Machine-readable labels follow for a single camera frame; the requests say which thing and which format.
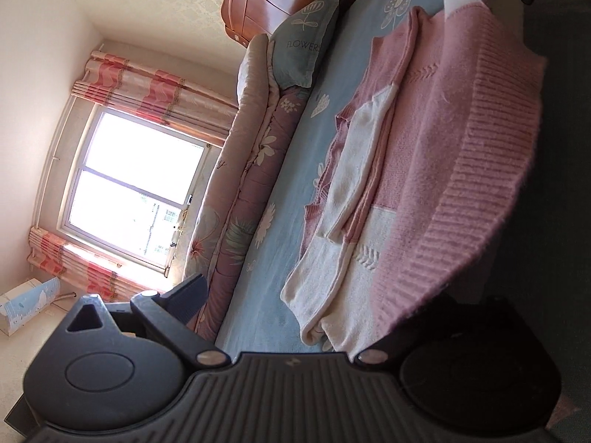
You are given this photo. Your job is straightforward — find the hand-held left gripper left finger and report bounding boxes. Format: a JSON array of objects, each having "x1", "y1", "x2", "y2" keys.
[{"x1": 65, "y1": 273, "x2": 230, "y2": 371}]

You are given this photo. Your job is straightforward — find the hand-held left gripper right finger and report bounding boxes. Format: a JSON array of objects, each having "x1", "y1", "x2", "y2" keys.
[{"x1": 353, "y1": 341, "x2": 406, "y2": 364}]

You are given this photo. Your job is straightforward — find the folded pink floral quilt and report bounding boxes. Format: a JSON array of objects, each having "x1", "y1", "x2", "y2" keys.
[{"x1": 178, "y1": 33, "x2": 315, "y2": 337}]

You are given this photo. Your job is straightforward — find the grey green printed pillow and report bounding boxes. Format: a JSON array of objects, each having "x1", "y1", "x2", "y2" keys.
[{"x1": 268, "y1": 0, "x2": 340, "y2": 89}]

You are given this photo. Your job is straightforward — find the pink and white knit sweater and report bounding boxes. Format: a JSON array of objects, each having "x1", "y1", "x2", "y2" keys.
[{"x1": 281, "y1": 0, "x2": 548, "y2": 356}]

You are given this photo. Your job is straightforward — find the white blue air conditioner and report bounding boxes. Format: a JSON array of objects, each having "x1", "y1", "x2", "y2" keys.
[{"x1": 0, "y1": 277, "x2": 62, "y2": 337}]

